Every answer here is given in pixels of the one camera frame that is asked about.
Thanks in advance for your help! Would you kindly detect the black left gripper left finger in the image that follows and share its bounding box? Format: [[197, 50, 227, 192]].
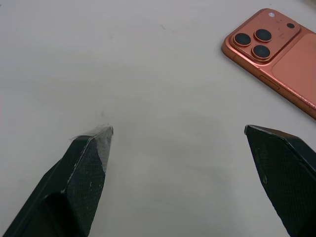
[[2, 124, 115, 237]]

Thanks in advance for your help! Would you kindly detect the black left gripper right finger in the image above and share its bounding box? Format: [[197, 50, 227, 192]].
[[243, 124, 316, 237]]

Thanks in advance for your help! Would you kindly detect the orange smartphone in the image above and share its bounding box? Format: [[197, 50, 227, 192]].
[[221, 8, 316, 118]]

